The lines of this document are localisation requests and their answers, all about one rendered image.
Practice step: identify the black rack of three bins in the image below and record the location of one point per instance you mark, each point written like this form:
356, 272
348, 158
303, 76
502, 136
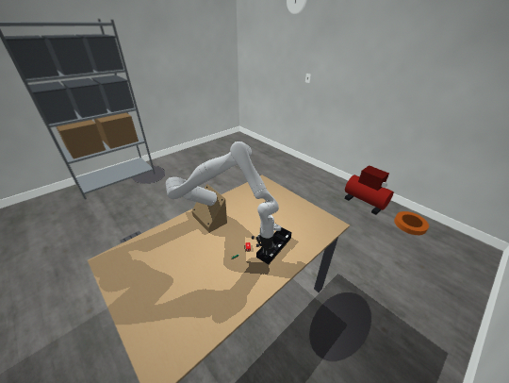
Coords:
280, 238

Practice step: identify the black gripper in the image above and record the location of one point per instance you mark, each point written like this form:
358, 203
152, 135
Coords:
266, 246

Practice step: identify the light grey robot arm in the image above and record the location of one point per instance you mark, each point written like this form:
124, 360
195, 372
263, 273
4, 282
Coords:
239, 154

